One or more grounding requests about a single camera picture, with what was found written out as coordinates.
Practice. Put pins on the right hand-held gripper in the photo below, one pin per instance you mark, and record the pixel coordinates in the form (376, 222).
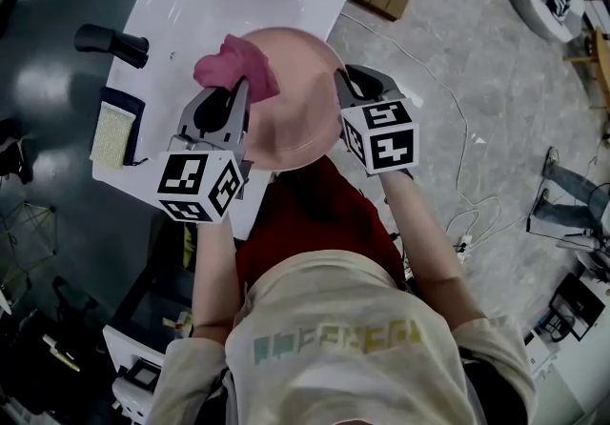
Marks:
(391, 147)

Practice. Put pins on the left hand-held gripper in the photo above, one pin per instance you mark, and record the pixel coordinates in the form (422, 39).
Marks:
(183, 175)

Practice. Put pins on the pink cloth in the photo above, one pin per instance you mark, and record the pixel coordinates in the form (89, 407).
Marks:
(238, 61)

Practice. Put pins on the big pink plate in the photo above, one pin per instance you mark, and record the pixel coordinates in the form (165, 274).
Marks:
(295, 118)

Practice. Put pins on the person's right forearm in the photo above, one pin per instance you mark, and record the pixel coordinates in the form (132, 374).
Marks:
(429, 247)

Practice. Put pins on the person's left forearm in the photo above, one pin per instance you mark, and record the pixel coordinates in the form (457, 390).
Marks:
(212, 280)

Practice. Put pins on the yellow sponge on black tray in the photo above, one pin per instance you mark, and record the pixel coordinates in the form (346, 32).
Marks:
(121, 96)

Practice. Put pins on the yellow green bag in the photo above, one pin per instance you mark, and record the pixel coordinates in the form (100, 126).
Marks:
(189, 247)

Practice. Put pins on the person's red trousers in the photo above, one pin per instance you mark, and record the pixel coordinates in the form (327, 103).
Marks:
(314, 213)

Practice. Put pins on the black faucet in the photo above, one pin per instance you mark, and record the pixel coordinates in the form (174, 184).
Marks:
(105, 39)

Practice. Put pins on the white beanbag seat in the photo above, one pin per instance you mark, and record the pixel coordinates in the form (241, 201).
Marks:
(524, 4)

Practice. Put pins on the white power strip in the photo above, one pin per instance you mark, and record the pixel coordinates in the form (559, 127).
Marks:
(463, 247)

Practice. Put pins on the low wooden coffee table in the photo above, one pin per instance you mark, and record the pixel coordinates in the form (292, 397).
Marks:
(601, 61)

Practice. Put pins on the white appliance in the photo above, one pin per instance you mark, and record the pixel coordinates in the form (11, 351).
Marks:
(112, 342)

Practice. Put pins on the person's cream shirt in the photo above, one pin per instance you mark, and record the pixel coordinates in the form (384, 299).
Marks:
(333, 366)

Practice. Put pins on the kitchen knife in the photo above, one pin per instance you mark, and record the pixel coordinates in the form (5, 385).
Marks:
(62, 354)

